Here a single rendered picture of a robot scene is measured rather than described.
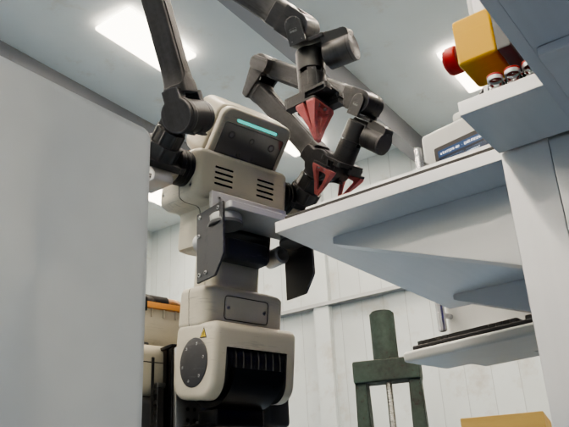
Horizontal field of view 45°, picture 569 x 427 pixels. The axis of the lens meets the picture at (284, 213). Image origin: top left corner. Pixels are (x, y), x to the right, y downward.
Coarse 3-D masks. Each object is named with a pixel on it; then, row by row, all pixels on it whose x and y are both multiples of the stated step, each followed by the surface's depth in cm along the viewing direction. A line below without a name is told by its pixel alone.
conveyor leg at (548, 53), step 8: (560, 40) 68; (568, 40) 67; (544, 48) 68; (552, 48) 68; (560, 48) 68; (568, 48) 68; (544, 56) 69; (552, 56) 69; (560, 56) 69; (568, 56) 69; (544, 64) 70; (552, 64) 70; (560, 64) 70; (568, 64) 70; (552, 72) 71; (560, 72) 71; (568, 72) 71; (560, 80) 73; (568, 80) 73; (568, 88) 74
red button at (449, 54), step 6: (450, 48) 96; (444, 54) 96; (450, 54) 95; (456, 54) 96; (444, 60) 96; (450, 60) 95; (456, 60) 95; (444, 66) 96; (450, 66) 95; (456, 66) 95; (450, 72) 96; (456, 72) 96; (462, 72) 96
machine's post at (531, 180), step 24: (528, 144) 92; (504, 168) 94; (528, 168) 91; (552, 168) 89; (528, 192) 90; (552, 192) 88; (528, 216) 90; (552, 216) 88; (528, 240) 89; (552, 240) 87; (528, 264) 88; (552, 264) 86; (528, 288) 87; (552, 288) 85; (552, 312) 84; (552, 336) 83; (552, 360) 83; (552, 384) 82; (552, 408) 81
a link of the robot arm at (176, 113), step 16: (144, 0) 152; (160, 0) 150; (160, 16) 150; (160, 32) 151; (176, 32) 152; (160, 48) 151; (176, 48) 151; (160, 64) 152; (176, 64) 150; (176, 80) 150; (192, 80) 153; (176, 96) 148; (192, 96) 156; (176, 112) 148; (192, 112) 147; (176, 128) 149; (192, 128) 149; (208, 128) 156
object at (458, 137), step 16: (448, 128) 223; (464, 128) 218; (432, 144) 226; (448, 144) 221; (464, 144) 216; (480, 144) 211; (432, 160) 224; (448, 320) 206; (464, 320) 202; (480, 320) 198; (496, 320) 194
